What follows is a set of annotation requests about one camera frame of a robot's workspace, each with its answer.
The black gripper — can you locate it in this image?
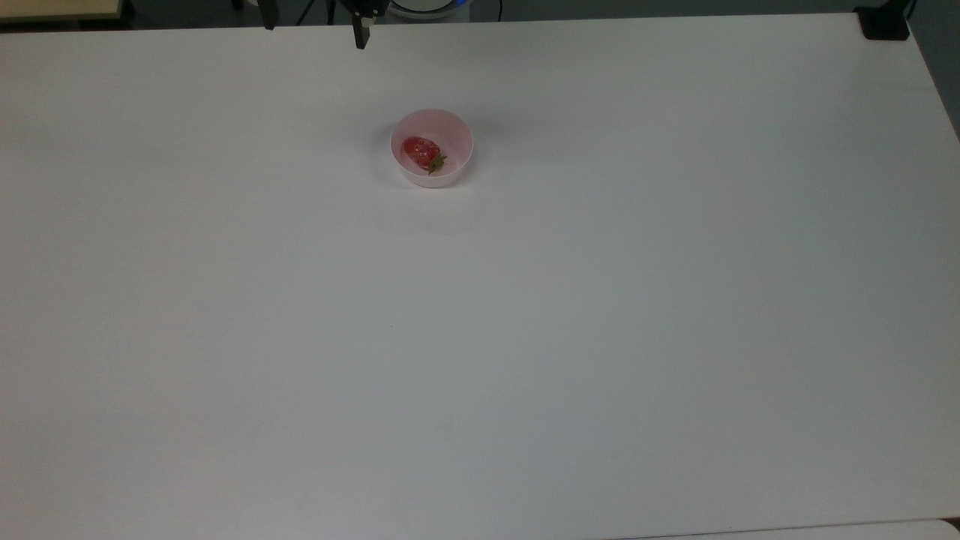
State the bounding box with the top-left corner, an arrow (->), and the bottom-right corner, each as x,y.
339,0 -> 392,51

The red toy strawberry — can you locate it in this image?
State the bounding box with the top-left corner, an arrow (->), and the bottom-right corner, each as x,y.
402,135 -> 449,176

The pink translucent plastic bowl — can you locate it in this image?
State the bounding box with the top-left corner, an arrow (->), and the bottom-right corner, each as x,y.
390,109 -> 475,188

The light wooden desk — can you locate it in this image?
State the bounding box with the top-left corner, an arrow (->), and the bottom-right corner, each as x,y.
0,0 -> 122,21

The black pole with clamp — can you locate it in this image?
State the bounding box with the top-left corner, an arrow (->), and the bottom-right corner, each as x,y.
853,0 -> 917,42

